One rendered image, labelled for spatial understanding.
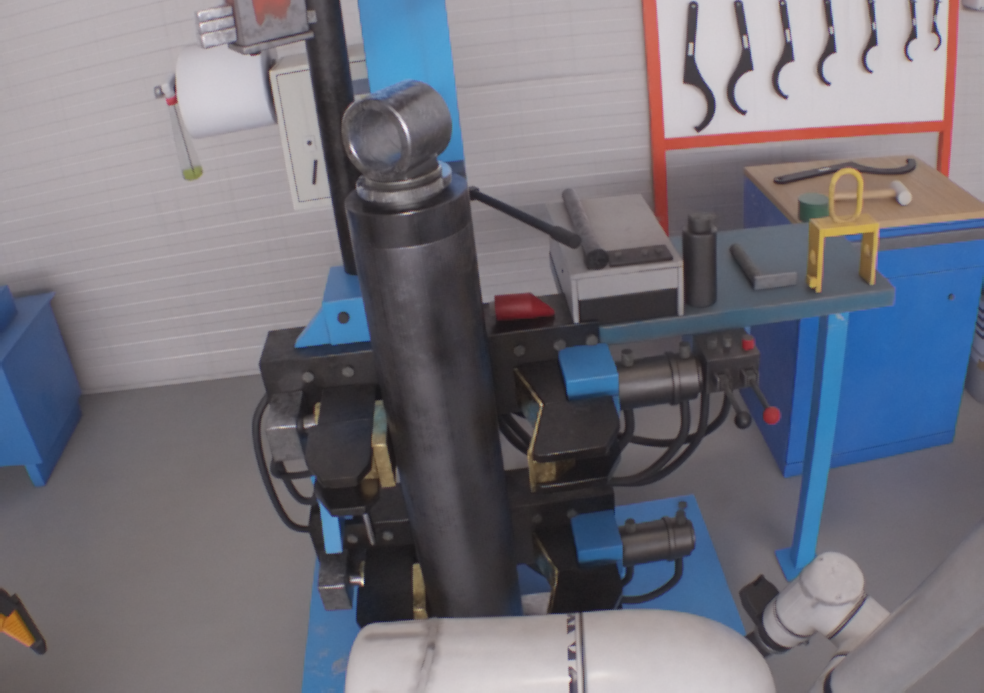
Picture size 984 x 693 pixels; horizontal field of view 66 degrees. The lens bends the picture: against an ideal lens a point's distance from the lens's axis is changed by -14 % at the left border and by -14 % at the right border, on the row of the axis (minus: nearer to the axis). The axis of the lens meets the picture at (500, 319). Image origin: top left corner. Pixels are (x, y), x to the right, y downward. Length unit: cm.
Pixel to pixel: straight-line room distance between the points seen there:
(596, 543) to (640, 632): 154
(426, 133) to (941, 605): 103
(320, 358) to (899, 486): 207
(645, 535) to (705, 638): 159
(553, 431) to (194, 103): 128
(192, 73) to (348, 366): 93
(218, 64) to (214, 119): 15
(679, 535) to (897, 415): 129
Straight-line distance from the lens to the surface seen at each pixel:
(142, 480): 362
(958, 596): 94
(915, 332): 301
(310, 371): 188
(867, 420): 312
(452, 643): 52
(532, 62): 349
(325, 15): 177
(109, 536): 340
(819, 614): 126
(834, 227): 195
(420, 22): 183
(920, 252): 286
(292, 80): 230
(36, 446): 374
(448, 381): 156
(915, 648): 101
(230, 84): 231
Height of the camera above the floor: 197
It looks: 28 degrees down
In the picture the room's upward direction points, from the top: 7 degrees counter-clockwise
